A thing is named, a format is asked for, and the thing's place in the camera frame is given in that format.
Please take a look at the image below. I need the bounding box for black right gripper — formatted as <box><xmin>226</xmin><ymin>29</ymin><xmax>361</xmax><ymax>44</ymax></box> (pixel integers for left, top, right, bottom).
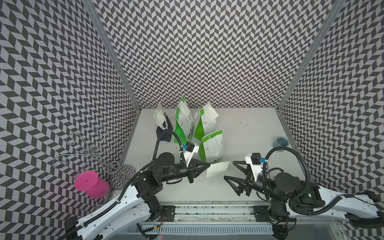
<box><xmin>223</xmin><ymin>160</ymin><xmax>287</xmax><ymax>203</ymax></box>

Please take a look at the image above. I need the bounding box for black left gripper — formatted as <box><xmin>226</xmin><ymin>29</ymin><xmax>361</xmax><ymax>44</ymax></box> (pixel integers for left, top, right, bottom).
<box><xmin>159</xmin><ymin>158</ymin><xmax>210</xmax><ymax>184</ymax></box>

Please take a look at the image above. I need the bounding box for green white tea bag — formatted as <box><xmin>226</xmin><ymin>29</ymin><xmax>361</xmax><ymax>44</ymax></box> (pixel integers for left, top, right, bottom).
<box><xmin>199</xmin><ymin>130</ymin><xmax>224</xmax><ymax>164</ymax></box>
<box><xmin>175</xmin><ymin>96</ymin><xmax>195</xmax><ymax>144</ymax></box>
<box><xmin>194</xmin><ymin>102</ymin><xmax>219</xmax><ymax>141</ymax></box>

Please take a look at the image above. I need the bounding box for navy and cream tote bag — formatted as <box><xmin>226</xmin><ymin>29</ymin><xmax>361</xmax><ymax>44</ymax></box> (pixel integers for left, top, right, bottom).
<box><xmin>153</xmin><ymin>104</ymin><xmax>173</xmax><ymax>142</ymax></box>

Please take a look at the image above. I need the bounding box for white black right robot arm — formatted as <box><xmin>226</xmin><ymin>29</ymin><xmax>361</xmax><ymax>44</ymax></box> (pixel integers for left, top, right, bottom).
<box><xmin>224</xmin><ymin>147</ymin><xmax>384</xmax><ymax>229</ymax></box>

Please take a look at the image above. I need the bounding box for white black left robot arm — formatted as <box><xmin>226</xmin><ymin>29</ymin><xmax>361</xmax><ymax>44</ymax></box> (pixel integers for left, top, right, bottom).
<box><xmin>60</xmin><ymin>130</ymin><xmax>211</xmax><ymax>240</ymax></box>

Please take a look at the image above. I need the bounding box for blue-grey ceramic cup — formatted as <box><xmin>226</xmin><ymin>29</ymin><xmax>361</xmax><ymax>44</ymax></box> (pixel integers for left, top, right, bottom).
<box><xmin>275</xmin><ymin>137</ymin><xmax>290</xmax><ymax>147</ymax></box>

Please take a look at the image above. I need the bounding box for pink plastic disc spool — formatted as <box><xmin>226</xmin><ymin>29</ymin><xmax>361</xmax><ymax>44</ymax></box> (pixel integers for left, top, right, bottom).
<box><xmin>74</xmin><ymin>171</ymin><xmax>110</xmax><ymax>199</ymax></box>

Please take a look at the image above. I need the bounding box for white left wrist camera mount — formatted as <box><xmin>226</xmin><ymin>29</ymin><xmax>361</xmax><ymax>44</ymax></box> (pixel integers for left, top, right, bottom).
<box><xmin>182</xmin><ymin>142</ymin><xmax>199</xmax><ymax>167</ymax></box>

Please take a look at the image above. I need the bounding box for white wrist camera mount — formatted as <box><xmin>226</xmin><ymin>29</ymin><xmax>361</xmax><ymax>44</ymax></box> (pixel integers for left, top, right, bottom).
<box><xmin>182</xmin><ymin>142</ymin><xmax>199</xmax><ymax>167</ymax></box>
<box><xmin>245</xmin><ymin>153</ymin><xmax>268</xmax><ymax>180</ymax></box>

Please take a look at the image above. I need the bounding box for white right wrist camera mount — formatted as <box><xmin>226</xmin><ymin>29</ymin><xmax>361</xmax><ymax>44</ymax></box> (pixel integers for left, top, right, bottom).
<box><xmin>245</xmin><ymin>153</ymin><xmax>268</xmax><ymax>180</ymax></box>

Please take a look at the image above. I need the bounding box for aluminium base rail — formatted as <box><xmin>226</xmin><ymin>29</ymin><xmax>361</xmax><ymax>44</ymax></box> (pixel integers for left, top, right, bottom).
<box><xmin>89</xmin><ymin>202</ymin><xmax>340</xmax><ymax>238</ymax></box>

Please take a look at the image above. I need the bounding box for silver wire rack stand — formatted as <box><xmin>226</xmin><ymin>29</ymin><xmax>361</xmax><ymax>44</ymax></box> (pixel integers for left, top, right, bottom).
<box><xmin>51</xmin><ymin>125</ymin><xmax>137</xmax><ymax>190</ymax></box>

